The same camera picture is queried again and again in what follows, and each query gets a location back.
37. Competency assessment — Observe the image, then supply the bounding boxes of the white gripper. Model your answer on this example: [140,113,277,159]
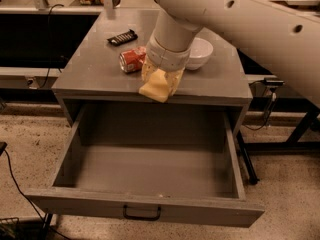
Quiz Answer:
[141,35,190,96]

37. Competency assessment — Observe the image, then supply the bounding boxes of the yellow sponge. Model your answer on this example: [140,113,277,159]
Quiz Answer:
[139,69,172,103]

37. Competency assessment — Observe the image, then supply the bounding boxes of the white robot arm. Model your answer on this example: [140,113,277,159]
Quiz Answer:
[142,0,320,106]

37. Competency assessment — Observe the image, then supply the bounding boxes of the grey cabinet counter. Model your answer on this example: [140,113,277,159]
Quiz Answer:
[53,8,252,121]

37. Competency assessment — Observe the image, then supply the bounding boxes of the grey open top drawer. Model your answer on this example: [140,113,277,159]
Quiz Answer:
[26,102,264,227]

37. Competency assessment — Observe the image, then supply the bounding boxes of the red soda can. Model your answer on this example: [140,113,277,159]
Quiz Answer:
[119,46,146,73]

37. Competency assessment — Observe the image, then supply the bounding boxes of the white bowl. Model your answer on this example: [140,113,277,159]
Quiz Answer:
[186,37,213,70]

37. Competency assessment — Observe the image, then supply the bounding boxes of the black snack bar wrapper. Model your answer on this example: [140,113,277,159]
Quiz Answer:
[107,29,138,46]

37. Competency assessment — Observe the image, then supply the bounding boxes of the black power adapter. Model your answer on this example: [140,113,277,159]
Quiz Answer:
[263,78,284,87]

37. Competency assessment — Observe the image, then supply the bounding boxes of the black metal stand frame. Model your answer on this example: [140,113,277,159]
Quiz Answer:
[236,108,320,185]

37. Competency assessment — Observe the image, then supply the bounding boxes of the black cable at left bench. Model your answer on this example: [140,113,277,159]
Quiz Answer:
[39,3,71,90]

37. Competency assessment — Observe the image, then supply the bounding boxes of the black drawer handle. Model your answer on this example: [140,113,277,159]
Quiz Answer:
[122,205,162,221]

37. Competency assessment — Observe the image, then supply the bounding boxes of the black floor cable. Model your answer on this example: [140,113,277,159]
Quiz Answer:
[2,147,73,240]

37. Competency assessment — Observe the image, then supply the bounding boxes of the black wire basket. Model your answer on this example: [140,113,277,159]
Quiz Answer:
[0,217,20,240]

